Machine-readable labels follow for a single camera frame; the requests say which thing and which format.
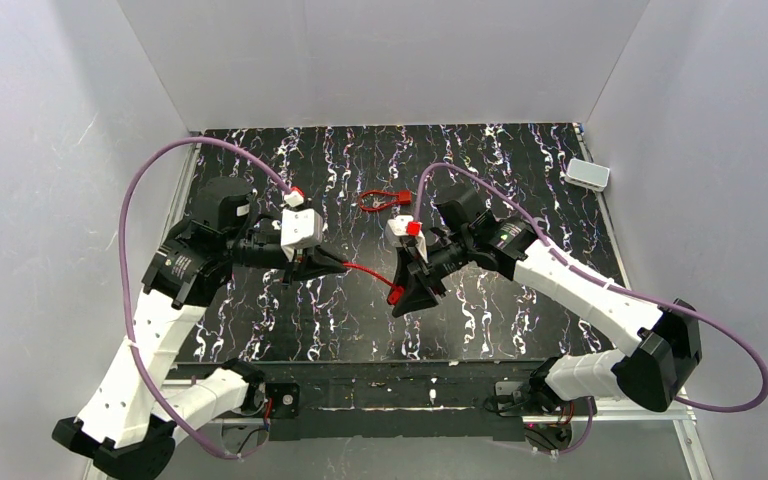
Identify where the purple cable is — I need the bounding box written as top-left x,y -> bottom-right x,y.
117,136 -> 307,461
411,162 -> 768,456

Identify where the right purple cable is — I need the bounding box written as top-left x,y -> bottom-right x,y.
411,162 -> 768,456

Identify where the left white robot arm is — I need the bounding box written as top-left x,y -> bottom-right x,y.
52,178 -> 346,479

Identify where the red cable lock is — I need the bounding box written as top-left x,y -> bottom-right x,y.
357,190 -> 413,213
341,262 -> 406,307

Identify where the white small box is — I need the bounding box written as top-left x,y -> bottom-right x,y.
564,158 -> 610,192

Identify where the aluminium frame rail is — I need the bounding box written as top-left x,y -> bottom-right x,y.
85,132 -> 202,480

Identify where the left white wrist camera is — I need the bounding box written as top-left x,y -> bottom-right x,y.
280,208 -> 324,261

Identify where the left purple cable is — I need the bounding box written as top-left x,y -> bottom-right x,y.
117,136 -> 307,461

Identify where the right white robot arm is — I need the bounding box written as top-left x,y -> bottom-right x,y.
385,183 -> 701,415

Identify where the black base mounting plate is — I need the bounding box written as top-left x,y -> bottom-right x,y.
256,360 -> 595,446

